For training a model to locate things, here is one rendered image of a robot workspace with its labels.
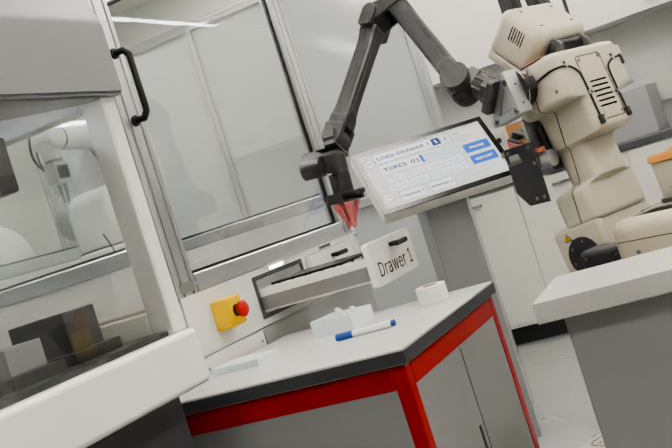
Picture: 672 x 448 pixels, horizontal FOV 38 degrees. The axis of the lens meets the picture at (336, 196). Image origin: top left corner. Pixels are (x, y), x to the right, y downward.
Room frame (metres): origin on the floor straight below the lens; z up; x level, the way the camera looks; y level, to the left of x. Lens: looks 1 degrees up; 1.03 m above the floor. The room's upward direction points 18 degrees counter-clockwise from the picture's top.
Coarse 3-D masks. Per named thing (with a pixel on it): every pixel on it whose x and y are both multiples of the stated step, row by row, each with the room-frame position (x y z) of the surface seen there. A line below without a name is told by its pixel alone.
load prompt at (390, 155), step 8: (440, 136) 3.60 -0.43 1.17; (448, 136) 3.59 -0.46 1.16; (408, 144) 3.57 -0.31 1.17; (416, 144) 3.57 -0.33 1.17; (424, 144) 3.57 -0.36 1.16; (432, 144) 3.57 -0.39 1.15; (440, 144) 3.57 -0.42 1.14; (384, 152) 3.55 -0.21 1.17; (392, 152) 3.55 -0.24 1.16; (400, 152) 3.55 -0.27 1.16; (408, 152) 3.55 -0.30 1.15; (416, 152) 3.55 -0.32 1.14; (376, 160) 3.53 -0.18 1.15; (384, 160) 3.52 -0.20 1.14; (392, 160) 3.52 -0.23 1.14
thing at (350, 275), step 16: (320, 272) 2.49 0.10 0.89; (336, 272) 2.47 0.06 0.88; (352, 272) 2.45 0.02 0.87; (272, 288) 2.55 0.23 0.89; (288, 288) 2.53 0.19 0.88; (304, 288) 2.51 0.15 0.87; (320, 288) 2.49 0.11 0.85; (336, 288) 2.47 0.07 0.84; (272, 304) 2.55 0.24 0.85; (288, 304) 2.54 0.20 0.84
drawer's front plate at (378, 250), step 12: (384, 240) 2.51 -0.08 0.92; (408, 240) 2.65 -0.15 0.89; (372, 252) 2.42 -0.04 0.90; (384, 252) 2.49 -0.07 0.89; (396, 252) 2.56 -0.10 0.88; (408, 252) 2.63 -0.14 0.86; (372, 264) 2.41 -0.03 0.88; (384, 264) 2.47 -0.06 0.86; (408, 264) 2.61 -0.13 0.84; (372, 276) 2.41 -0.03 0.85; (384, 276) 2.45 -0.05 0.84; (396, 276) 2.51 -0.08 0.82
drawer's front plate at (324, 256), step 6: (348, 240) 3.08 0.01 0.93; (336, 246) 2.99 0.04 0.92; (342, 246) 3.03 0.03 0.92; (348, 246) 3.07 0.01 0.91; (318, 252) 2.88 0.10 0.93; (324, 252) 2.91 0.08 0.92; (330, 252) 2.95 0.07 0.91; (348, 252) 3.06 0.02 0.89; (306, 258) 2.83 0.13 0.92; (312, 258) 2.84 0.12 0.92; (318, 258) 2.87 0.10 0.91; (324, 258) 2.90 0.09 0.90; (330, 258) 2.94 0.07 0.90; (336, 258) 2.97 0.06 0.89; (312, 264) 2.83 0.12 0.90; (318, 264) 2.86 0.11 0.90
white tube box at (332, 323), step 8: (344, 312) 2.31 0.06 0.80; (352, 312) 2.24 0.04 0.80; (360, 312) 2.26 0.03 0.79; (368, 312) 2.29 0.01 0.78; (320, 320) 2.29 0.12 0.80; (328, 320) 2.27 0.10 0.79; (336, 320) 2.26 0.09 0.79; (344, 320) 2.25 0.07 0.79; (352, 320) 2.24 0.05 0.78; (360, 320) 2.26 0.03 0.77; (368, 320) 2.28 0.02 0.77; (312, 328) 2.31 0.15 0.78; (320, 328) 2.29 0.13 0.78; (328, 328) 2.28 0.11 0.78; (336, 328) 2.26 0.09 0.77; (344, 328) 2.25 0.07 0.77; (352, 328) 2.24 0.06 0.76; (320, 336) 2.30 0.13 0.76
